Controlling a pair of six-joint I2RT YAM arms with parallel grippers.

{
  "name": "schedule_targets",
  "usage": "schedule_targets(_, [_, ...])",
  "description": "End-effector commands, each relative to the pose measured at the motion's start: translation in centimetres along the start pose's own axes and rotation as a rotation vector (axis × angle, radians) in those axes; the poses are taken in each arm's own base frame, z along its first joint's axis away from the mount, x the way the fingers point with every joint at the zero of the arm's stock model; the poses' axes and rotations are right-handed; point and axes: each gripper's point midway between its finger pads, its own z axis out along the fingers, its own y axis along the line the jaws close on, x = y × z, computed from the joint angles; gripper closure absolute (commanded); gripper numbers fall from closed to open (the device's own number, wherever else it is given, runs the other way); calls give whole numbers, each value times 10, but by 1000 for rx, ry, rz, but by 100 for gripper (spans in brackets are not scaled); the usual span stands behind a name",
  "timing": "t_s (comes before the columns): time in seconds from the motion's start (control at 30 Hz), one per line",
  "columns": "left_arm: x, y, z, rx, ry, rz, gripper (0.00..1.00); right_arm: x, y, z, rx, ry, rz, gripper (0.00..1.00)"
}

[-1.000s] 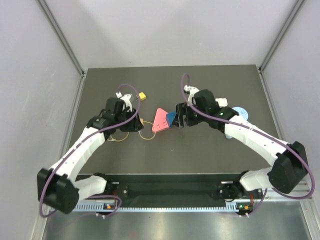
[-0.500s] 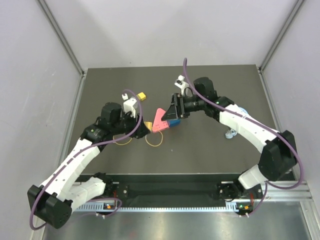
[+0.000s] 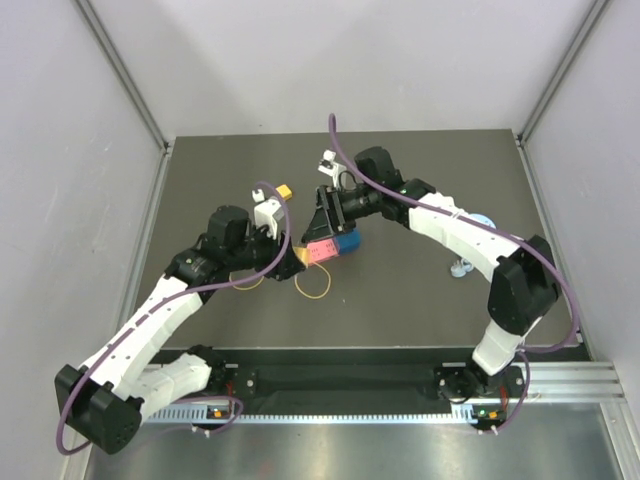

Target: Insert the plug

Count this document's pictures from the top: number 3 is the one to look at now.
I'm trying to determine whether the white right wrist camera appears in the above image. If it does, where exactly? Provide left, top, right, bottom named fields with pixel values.
left=318, top=150, right=348, bottom=189

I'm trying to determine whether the pink triangular power strip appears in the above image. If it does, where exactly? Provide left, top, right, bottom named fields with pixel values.
left=306, top=238, right=339, bottom=264

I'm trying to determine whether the light blue slotted cable duct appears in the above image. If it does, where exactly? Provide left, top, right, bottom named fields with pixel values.
left=139, top=402, right=506, bottom=425

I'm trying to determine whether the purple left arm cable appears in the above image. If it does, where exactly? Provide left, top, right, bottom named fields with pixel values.
left=54, top=180, right=292, bottom=457

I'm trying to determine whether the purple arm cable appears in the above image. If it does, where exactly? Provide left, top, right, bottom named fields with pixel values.
left=54, top=180, right=292, bottom=457
left=327, top=112, right=581, bottom=355

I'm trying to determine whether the yellow plug adapter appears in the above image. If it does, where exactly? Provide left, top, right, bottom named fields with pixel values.
left=276, top=184, right=293, bottom=201

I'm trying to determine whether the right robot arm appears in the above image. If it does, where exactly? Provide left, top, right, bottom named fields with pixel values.
left=302, top=147, right=561, bottom=396

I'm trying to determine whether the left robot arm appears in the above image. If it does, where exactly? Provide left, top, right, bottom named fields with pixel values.
left=54, top=197, right=305, bottom=456

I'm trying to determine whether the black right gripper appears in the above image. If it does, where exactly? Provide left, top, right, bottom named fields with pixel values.
left=302, top=186, right=381, bottom=246

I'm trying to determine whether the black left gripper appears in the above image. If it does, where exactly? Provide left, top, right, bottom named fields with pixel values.
left=227, top=221, right=305, bottom=282

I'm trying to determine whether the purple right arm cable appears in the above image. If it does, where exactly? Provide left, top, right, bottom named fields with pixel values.
left=327, top=112, right=581, bottom=355

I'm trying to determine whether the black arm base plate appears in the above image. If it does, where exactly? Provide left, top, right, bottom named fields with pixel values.
left=190, top=345, right=524, bottom=415

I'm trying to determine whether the blue cube power socket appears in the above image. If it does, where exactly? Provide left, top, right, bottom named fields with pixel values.
left=334, top=229, right=361, bottom=256

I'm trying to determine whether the round light blue power strip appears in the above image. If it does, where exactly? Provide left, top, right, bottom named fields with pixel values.
left=470, top=213, right=496, bottom=229

